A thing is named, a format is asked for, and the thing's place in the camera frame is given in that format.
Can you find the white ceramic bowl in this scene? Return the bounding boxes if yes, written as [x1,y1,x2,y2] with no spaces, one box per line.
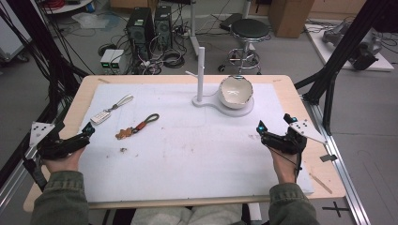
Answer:
[217,75,254,111]

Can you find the black metal frame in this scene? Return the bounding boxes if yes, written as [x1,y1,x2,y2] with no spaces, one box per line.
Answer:
[293,0,398,136]
[0,0,89,188]

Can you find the thin wooden stick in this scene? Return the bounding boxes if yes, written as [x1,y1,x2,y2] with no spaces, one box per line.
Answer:
[308,172,333,195]

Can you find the white power supply box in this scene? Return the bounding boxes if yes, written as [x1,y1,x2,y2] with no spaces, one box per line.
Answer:
[99,48,116,72]
[109,49,126,71]

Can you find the black tape strip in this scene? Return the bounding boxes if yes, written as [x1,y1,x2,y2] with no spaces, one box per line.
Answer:
[319,153,339,163]

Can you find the aluminium rail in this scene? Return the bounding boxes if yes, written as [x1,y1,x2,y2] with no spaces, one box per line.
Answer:
[301,93,372,225]
[0,146,45,215]

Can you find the coiled black cable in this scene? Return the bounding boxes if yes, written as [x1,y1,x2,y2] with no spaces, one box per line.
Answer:
[161,49,186,69]

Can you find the slim black computer tower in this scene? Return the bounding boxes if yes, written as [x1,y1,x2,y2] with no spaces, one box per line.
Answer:
[153,5,174,52]

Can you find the black round stool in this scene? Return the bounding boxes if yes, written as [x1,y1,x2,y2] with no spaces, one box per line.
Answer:
[217,18,272,76]

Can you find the white platform with equipment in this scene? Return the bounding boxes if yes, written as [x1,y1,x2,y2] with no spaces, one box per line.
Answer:
[304,21,395,72]

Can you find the white metal stand leg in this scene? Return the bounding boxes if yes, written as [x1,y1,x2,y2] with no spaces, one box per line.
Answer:
[189,0,202,58]

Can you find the white foam mat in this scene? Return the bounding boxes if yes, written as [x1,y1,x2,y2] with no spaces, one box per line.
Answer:
[77,82,315,204]

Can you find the person's right hand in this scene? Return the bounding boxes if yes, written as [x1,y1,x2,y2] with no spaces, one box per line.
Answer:
[268,145,303,186]

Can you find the large black computer tower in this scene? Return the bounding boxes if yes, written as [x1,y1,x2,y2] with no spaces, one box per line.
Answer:
[126,6,156,62]

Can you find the silver tag keychain white loop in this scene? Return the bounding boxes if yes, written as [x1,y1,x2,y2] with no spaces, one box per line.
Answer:
[89,94,135,126]

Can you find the white key stand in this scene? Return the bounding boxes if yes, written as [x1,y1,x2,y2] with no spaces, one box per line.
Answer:
[184,46,255,118]

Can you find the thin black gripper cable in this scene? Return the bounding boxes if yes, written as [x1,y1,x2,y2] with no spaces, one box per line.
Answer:
[268,145,304,184]

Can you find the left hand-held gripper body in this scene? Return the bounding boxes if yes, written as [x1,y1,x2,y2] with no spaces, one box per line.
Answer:
[29,121,92,160]

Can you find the brown bear keychain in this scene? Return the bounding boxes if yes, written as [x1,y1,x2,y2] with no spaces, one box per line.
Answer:
[115,112,161,141]

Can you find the cardboard box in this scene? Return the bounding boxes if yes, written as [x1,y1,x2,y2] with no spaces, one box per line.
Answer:
[268,0,315,39]

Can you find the person's legs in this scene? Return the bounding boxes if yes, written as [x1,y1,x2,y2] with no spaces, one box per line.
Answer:
[130,203,249,225]

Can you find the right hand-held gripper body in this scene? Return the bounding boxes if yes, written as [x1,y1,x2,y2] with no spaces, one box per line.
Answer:
[260,118,329,156]

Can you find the person's left hand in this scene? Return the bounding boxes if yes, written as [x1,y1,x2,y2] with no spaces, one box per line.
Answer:
[41,147,86,174]

